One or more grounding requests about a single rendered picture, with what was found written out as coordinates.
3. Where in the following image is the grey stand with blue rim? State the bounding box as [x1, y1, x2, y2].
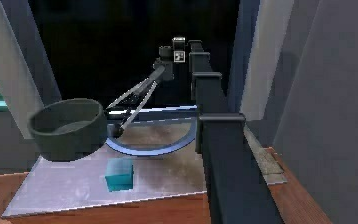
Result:
[1, 105, 289, 219]

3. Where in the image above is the dark grey bowl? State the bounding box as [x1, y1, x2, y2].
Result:
[27, 97, 109, 163]

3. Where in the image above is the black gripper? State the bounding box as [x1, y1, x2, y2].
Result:
[105, 45, 176, 138]

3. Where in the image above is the teal box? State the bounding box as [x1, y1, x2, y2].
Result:
[104, 157, 135, 193]

